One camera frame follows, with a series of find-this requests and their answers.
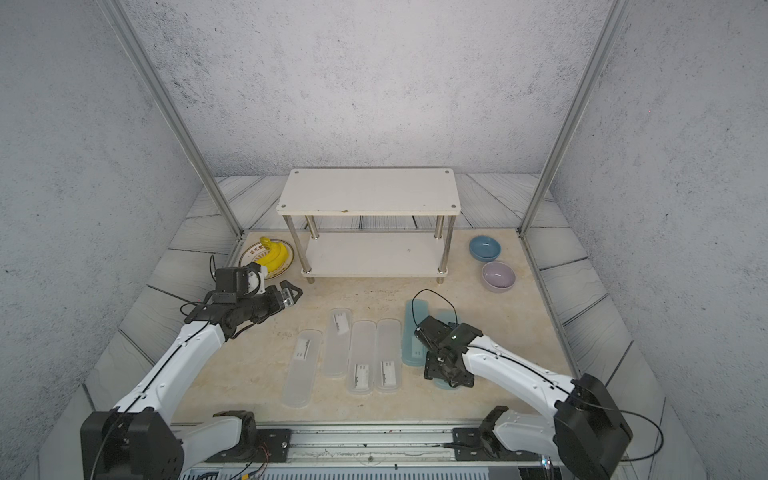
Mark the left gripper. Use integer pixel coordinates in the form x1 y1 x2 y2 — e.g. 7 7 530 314
237 279 303 323

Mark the teal pencil case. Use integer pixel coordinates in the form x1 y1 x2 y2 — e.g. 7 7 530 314
401 299 429 367
433 310 458 391

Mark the clear pencil case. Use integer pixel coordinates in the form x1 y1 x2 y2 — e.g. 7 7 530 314
376 319 402 392
282 330 323 408
322 308 352 378
347 320 376 395

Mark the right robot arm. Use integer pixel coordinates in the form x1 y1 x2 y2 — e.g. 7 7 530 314
414 316 633 479

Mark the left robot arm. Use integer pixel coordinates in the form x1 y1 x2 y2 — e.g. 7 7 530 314
80 280 303 479

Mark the white two-tier shelf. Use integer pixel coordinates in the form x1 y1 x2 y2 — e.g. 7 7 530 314
276 167 461 282

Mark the yellow banana bunch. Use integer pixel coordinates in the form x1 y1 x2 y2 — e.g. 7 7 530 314
254 237 289 273

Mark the patterned round plate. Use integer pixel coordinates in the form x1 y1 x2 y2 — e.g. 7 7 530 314
238 238 294 279

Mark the purple ceramic bowl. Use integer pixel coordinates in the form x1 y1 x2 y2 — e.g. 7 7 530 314
481 261 517 293

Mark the blue ceramic bowl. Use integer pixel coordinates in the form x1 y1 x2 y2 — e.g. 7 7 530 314
469 235 502 262

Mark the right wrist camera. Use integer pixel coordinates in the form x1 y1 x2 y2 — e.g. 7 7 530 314
414 315 453 351

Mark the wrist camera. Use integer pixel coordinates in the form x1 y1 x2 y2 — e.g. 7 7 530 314
414 315 453 351
212 262 268 304

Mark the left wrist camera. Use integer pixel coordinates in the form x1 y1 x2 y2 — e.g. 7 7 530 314
212 262 268 304

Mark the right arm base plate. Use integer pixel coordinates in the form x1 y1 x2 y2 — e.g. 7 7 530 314
445 427 540 462

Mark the aluminium mounting rail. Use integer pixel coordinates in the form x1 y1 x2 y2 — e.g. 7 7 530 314
107 421 637 480

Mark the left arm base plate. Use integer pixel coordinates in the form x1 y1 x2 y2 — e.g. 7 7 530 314
205 428 293 465

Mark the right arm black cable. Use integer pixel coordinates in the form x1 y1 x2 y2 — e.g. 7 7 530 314
410 288 665 463

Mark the left aluminium frame post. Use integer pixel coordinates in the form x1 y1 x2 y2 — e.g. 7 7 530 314
98 0 244 239

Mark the aluminium frame post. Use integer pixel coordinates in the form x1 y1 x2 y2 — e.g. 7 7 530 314
98 0 244 239
518 0 630 238

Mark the right aluminium frame post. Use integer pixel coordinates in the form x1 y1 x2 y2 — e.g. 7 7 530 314
518 0 630 238

